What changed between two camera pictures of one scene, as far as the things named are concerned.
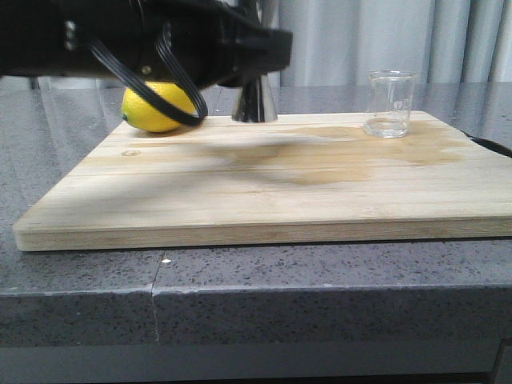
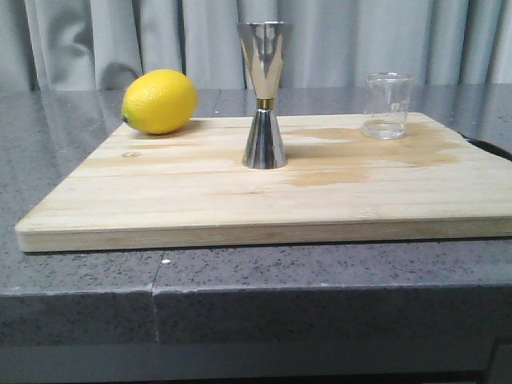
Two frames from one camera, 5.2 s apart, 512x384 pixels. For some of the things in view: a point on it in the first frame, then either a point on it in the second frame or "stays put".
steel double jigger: [255, 101] → [264, 45]
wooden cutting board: [220, 182] stays put
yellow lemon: [146, 115] stays put
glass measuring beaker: [388, 102] stays put
